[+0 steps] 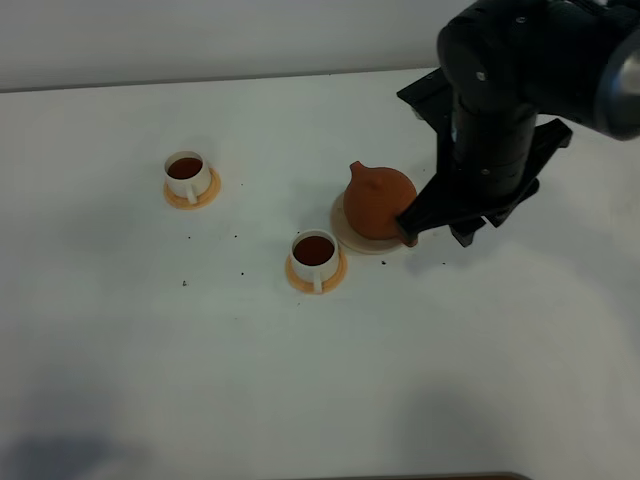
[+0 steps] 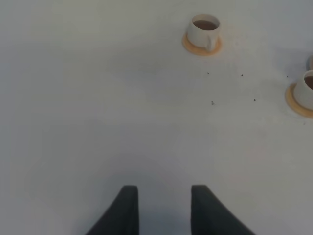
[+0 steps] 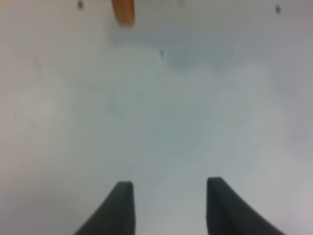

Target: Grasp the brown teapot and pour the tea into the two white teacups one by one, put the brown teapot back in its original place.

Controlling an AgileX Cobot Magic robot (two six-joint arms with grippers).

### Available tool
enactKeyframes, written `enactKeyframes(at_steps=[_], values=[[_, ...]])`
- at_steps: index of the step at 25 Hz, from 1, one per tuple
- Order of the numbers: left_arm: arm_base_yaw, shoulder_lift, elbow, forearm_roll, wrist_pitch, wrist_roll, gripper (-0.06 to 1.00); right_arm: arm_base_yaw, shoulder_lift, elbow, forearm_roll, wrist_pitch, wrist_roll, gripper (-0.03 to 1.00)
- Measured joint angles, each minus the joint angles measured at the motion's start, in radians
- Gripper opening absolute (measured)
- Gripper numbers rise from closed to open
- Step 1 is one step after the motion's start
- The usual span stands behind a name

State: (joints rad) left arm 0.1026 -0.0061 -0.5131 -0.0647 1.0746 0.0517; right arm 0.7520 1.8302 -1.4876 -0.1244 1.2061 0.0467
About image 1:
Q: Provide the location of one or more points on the white teacup far left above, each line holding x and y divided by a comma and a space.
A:
187, 175

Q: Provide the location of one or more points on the beige round teapot plate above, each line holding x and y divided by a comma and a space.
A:
353, 241

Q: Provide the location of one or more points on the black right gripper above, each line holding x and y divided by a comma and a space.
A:
562, 58

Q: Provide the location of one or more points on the white teacup near centre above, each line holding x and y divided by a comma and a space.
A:
314, 258

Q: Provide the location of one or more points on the brown clay teapot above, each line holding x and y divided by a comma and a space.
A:
374, 198

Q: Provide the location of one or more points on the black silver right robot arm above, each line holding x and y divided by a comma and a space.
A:
514, 76

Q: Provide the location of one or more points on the orange coaster far left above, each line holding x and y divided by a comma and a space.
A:
203, 200

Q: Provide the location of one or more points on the white teacup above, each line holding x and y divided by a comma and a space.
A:
314, 258
187, 175

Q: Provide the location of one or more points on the orange coaster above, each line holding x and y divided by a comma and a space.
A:
203, 200
327, 286

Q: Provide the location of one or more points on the orange coaster near centre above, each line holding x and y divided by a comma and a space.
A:
327, 286

